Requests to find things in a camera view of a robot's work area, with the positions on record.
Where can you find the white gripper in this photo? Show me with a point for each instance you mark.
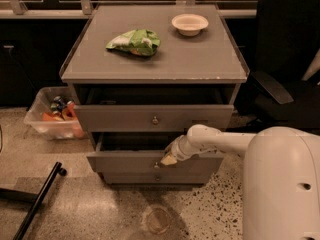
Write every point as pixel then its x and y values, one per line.
pixel 177 150

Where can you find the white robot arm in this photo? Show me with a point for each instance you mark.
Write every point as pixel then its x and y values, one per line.
pixel 281 177

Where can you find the grey top drawer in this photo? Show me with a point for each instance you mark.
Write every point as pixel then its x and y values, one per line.
pixel 152 108

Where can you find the grey drawer cabinet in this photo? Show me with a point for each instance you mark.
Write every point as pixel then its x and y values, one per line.
pixel 209 58

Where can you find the round floor drain cover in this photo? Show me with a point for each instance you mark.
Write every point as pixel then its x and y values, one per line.
pixel 157 220

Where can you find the orange items in bin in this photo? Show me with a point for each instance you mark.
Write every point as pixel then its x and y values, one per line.
pixel 60 110

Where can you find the green chip bag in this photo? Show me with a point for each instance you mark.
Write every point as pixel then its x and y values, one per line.
pixel 140 42

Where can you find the clear plastic storage bin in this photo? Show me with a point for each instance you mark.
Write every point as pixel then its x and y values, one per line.
pixel 50 124

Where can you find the black office chair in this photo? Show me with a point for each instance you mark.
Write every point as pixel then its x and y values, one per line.
pixel 279 91

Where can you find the white paper bowl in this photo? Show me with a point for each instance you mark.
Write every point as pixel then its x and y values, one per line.
pixel 189 24

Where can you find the black metal stand leg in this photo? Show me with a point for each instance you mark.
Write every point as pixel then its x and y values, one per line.
pixel 35 199

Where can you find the metal window railing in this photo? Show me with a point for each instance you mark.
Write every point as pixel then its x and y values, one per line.
pixel 83 0

